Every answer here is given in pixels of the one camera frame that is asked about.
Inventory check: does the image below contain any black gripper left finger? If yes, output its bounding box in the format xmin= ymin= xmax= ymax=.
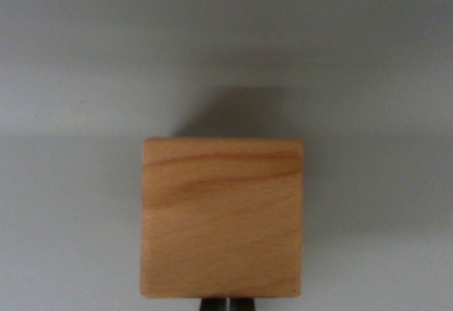
xmin=199 ymin=296 xmax=228 ymax=311

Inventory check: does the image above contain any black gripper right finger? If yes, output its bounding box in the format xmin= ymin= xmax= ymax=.
xmin=230 ymin=297 xmax=257 ymax=311

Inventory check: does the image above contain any wooden cube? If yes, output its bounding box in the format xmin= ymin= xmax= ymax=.
xmin=139 ymin=137 xmax=304 ymax=299

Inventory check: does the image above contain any grey plastic bin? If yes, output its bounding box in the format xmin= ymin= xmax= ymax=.
xmin=0 ymin=0 xmax=453 ymax=311

